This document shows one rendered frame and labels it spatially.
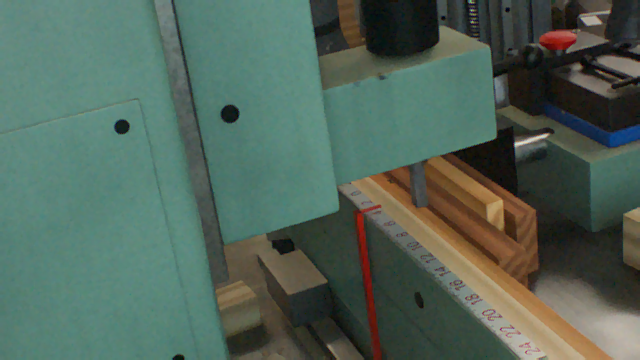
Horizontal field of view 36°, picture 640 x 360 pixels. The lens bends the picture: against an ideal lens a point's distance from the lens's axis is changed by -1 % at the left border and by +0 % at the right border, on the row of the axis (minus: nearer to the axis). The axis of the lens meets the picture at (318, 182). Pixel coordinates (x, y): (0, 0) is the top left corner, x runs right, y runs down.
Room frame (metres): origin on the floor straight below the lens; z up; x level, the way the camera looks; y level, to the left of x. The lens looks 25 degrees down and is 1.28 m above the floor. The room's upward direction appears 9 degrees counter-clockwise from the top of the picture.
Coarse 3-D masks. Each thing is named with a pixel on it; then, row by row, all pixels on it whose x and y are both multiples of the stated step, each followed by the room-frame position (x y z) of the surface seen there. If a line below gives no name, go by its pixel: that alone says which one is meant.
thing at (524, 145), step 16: (496, 128) 0.67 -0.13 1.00; (512, 128) 0.67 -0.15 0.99; (544, 128) 0.73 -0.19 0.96; (480, 144) 0.69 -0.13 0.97; (496, 144) 0.67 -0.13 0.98; (512, 144) 0.67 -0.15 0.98; (528, 144) 0.71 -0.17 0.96; (544, 144) 0.71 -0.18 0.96; (464, 160) 0.72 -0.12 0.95; (480, 160) 0.69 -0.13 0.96; (496, 160) 0.67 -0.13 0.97; (512, 160) 0.67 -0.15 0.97; (528, 160) 0.71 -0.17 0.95; (496, 176) 0.67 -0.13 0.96; (512, 176) 0.67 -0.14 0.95; (512, 192) 0.67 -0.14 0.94
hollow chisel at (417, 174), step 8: (416, 168) 0.65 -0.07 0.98; (424, 168) 0.65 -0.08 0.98; (416, 176) 0.65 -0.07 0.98; (424, 176) 0.65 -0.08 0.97; (416, 184) 0.65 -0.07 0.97; (424, 184) 0.65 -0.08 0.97; (416, 192) 0.65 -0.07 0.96; (424, 192) 0.65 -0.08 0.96; (416, 200) 0.65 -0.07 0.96; (424, 200) 0.65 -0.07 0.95
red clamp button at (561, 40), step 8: (552, 32) 0.78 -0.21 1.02; (560, 32) 0.78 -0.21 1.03; (568, 32) 0.77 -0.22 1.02; (544, 40) 0.77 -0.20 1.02; (552, 40) 0.76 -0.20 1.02; (560, 40) 0.76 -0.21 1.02; (568, 40) 0.76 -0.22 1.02; (576, 40) 0.77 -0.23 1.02; (552, 48) 0.76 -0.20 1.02; (560, 48) 0.76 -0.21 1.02
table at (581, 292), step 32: (544, 224) 0.68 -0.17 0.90; (576, 224) 0.68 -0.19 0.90; (320, 256) 0.75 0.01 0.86; (544, 256) 0.64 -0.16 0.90; (576, 256) 0.63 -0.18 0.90; (608, 256) 0.62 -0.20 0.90; (352, 288) 0.69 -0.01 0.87; (544, 288) 0.59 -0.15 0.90; (576, 288) 0.59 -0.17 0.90; (608, 288) 0.58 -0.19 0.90; (384, 320) 0.63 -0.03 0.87; (576, 320) 0.55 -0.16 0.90; (608, 320) 0.54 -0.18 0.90; (416, 352) 0.57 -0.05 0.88; (608, 352) 0.51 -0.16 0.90
